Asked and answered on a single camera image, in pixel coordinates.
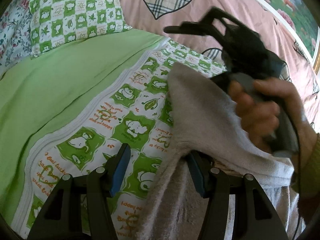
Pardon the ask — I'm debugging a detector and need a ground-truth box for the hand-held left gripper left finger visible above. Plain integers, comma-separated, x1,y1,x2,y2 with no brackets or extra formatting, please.
27,143,132,240

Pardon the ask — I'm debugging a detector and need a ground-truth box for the green checked pillow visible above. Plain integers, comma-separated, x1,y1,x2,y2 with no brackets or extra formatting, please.
29,0,133,59

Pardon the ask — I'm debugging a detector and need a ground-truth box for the plain green bed sheet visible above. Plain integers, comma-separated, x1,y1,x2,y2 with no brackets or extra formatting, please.
0,29,166,228

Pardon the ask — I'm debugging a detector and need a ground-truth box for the green checked printed quilt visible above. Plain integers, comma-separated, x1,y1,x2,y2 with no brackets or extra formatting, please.
11,39,228,240

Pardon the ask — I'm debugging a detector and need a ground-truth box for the grey fleece garment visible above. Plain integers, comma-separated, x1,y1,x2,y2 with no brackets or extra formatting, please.
135,62,307,240

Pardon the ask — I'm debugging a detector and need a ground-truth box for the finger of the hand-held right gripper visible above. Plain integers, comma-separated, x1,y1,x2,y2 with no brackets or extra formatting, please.
164,20,220,39
200,7,242,30

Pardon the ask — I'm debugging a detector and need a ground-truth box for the floral bed sheet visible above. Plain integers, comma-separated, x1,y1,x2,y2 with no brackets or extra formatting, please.
0,0,121,71

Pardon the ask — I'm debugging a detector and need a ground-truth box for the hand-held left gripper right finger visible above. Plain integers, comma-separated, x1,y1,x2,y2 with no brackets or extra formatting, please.
186,150,292,240

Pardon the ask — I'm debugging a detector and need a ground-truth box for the gold framed wall picture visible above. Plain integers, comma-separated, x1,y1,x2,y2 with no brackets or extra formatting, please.
225,0,320,73

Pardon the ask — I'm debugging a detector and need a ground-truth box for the person's right forearm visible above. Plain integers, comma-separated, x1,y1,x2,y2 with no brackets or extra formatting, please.
290,80,320,199

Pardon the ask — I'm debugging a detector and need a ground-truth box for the person's right hand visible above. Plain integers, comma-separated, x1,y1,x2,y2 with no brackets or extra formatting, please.
229,77,318,153

